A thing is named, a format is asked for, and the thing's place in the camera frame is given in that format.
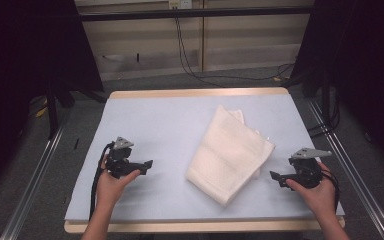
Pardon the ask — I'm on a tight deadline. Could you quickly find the white wall outlet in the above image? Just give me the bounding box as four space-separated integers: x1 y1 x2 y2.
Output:
167 0 194 10

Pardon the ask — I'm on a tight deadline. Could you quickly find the black horizontal bar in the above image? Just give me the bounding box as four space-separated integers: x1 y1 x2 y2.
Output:
79 5 315 23

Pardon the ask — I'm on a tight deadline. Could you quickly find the light blue table mat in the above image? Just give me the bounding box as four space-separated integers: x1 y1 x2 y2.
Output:
64 93 346 223

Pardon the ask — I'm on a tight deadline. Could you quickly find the black wall cable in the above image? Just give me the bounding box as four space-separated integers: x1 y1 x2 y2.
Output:
173 8 296 89

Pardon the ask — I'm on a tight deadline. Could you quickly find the black curtain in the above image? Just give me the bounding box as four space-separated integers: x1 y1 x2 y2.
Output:
0 0 105 201
290 0 384 176

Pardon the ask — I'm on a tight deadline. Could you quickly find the white towel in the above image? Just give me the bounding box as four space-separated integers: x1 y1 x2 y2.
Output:
185 104 277 208

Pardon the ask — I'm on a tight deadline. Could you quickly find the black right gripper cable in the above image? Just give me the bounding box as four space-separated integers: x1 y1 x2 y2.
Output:
319 168 342 213

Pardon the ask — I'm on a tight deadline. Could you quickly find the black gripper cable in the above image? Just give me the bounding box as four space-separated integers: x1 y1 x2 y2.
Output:
88 142 115 222
319 168 342 213

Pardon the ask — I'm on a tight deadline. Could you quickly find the black metal stand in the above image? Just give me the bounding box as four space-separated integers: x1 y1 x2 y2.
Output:
44 81 108 140

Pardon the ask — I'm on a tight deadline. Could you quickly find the metal floor rail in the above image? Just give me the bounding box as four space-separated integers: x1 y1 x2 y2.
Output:
0 124 65 240
307 99 384 240

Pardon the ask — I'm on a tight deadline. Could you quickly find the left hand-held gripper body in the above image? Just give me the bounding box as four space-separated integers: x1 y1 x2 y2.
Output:
105 136 145 180

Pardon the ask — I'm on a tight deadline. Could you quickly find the person's left hand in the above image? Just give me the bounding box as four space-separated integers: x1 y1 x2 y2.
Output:
95 154 142 208

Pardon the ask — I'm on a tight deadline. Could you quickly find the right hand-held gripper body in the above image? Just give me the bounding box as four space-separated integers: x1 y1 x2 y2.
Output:
288 147 333 190

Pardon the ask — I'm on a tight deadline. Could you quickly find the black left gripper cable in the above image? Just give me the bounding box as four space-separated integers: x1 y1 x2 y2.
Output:
88 142 115 222

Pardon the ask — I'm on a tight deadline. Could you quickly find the wooden table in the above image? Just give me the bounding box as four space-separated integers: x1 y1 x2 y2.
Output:
63 86 346 235

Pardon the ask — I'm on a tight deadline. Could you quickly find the yellow floor marker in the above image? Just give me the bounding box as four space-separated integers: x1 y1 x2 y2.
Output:
34 105 49 119

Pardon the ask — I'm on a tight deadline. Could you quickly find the person's right hand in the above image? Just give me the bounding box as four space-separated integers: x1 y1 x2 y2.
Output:
285 162 337 218

